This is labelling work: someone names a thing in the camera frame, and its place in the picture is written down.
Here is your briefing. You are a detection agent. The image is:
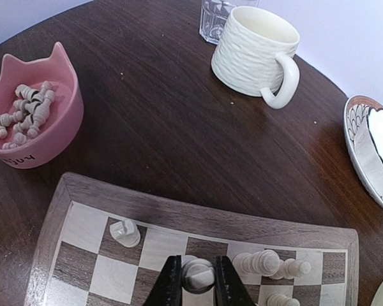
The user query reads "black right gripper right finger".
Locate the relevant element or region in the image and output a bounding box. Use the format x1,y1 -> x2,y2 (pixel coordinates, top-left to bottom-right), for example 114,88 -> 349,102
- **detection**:
214,256 -> 256,306

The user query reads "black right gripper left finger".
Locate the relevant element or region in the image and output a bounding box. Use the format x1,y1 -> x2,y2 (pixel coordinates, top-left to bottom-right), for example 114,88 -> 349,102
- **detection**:
145,255 -> 183,306

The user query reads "white king chess piece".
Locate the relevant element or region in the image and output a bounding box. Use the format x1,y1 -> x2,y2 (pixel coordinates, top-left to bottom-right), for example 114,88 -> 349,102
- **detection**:
181,255 -> 215,294

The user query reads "white queen chess piece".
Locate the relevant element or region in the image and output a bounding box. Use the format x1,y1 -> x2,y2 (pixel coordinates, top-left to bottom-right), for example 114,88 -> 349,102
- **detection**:
232,249 -> 280,277

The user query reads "white pawn chess piece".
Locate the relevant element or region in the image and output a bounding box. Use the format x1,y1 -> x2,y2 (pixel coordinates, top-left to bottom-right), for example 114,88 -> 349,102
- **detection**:
266,293 -> 300,306

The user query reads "white knight chess piece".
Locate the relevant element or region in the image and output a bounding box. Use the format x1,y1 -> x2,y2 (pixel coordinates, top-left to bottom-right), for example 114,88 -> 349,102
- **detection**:
109,219 -> 141,248

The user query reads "wooden chess board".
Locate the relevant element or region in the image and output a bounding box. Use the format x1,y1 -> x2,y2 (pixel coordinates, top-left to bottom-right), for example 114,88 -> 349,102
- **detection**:
24,173 -> 359,305

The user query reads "white chess pieces pile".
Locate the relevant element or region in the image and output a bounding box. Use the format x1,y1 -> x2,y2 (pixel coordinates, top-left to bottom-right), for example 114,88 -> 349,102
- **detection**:
0,81 -> 56,150

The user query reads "pink cat-ear bowl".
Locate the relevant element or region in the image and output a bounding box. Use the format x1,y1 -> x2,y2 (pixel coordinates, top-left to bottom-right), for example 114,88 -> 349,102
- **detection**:
0,42 -> 84,169

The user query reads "patterned ceramic plate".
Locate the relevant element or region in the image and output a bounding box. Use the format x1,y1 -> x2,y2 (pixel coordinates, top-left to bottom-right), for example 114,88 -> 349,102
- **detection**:
343,95 -> 383,208

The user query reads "white scalloped bowl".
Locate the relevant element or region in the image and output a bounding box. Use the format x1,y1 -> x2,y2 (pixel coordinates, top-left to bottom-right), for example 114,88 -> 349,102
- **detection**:
354,107 -> 383,197

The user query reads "cream ribbed mug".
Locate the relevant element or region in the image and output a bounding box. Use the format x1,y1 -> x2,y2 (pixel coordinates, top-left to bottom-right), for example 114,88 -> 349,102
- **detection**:
211,6 -> 300,109

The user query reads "clear drinking glass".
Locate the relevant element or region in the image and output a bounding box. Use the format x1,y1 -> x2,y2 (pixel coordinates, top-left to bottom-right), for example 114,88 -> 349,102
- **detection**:
199,0 -> 260,45

